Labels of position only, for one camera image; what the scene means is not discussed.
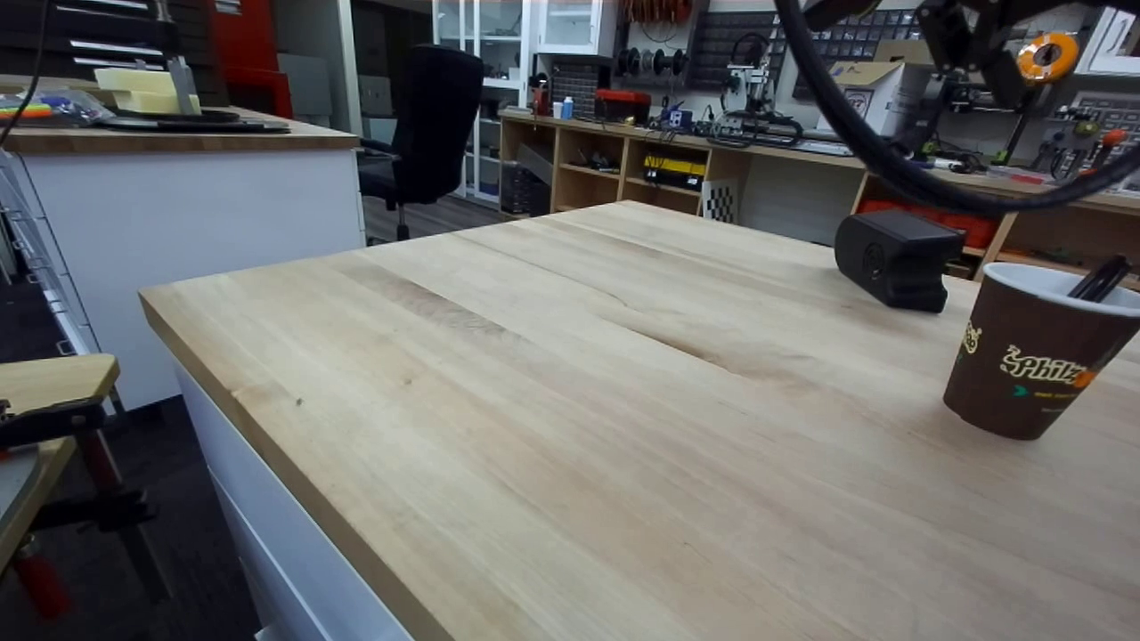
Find wooden workbench shelf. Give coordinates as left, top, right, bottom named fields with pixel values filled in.
left=497, top=109, right=1140, bottom=289

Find small wooden stand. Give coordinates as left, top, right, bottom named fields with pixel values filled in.
left=0, top=352, right=120, bottom=573

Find black bag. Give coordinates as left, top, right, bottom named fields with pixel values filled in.
left=498, top=162, right=554, bottom=221

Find red toolbox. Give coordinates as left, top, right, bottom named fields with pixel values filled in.
left=590, top=85, right=656, bottom=126

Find orange tape roll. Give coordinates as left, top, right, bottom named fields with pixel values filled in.
left=1013, top=29, right=1084, bottom=85

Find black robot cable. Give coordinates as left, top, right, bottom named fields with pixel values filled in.
left=772, top=0, right=1140, bottom=221

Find yellow box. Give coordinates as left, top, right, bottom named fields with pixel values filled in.
left=90, top=66, right=182, bottom=118

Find black pegboard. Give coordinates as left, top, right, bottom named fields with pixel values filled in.
left=689, top=12, right=797, bottom=94
left=805, top=8, right=937, bottom=104

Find grey marker with black cap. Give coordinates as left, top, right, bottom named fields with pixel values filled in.
left=1065, top=253, right=1135, bottom=303

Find white glass door cabinet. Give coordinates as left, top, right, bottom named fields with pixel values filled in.
left=431, top=0, right=619, bottom=202

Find brown paper cup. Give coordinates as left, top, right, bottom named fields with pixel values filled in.
left=940, top=262, right=1140, bottom=442

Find white counter with wooden top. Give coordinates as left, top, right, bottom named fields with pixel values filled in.
left=0, top=116, right=371, bottom=415

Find white cardboard box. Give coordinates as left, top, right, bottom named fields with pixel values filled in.
left=817, top=59, right=916, bottom=138

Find red storage bins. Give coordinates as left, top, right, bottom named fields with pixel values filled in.
left=860, top=195, right=997, bottom=253

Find black office chair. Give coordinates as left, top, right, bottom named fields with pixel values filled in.
left=358, top=42, right=487, bottom=244

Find yellow black case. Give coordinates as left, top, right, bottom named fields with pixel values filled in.
left=638, top=150, right=710, bottom=194

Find white picture frame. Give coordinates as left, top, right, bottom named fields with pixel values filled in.
left=1074, top=0, right=1140, bottom=84

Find red clamp handle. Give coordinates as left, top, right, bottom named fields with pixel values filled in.
left=12, top=539, right=75, bottom=624

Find red cabinet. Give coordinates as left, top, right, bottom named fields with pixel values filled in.
left=209, top=0, right=297, bottom=120

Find black flat tray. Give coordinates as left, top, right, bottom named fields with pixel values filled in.
left=101, top=104, right=297, bottom=135

